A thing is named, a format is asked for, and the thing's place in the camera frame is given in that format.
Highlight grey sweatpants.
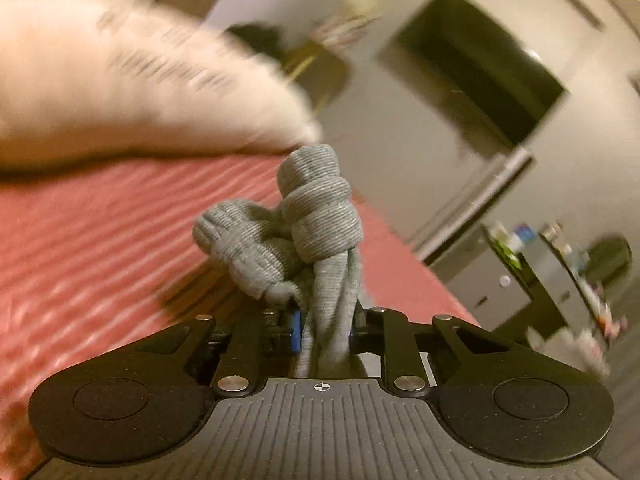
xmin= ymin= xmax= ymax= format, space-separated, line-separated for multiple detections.
xmin=192 ymin=144 xmax=363 ymax=378

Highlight grey small cabinet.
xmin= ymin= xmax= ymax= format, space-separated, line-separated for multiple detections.
xmin=431 ymin=247 xmax=530 ymax=330

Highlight dark vanity desk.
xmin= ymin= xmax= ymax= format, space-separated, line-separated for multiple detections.
xmin=473 ymin=228 xmax=610 ymax=346

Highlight red ribbed bedspread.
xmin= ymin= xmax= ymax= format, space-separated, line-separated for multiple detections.
xmin=0 ymin=152 xmax=482 ymax=480

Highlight white fluffy stool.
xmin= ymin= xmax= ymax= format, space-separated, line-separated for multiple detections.
xmin=525 ymin=327 xmax=611 ymax=379

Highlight round mirror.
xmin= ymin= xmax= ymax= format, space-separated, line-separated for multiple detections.
xmin=584 ymin=233 xmax=632 ymax=284

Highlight yellow round side table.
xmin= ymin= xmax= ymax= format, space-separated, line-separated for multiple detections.
xmin=282 ymin=39 xmax=350 ymax=115

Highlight black bag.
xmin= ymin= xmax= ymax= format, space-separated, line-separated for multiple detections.
xmin=226 ymin=22 xmax=286 ymax=70

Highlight white pillow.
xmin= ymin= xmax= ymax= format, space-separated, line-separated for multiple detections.
xmin=1 ymin=0 xmax=322 ymax=171

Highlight flower bouquet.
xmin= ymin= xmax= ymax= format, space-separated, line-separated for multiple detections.
xmin=309 ymin=0 xmax=381 ymax=52

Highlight black wall television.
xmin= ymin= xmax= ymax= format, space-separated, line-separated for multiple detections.
xmin=378 ymin=0 xmax=565 ymax=146

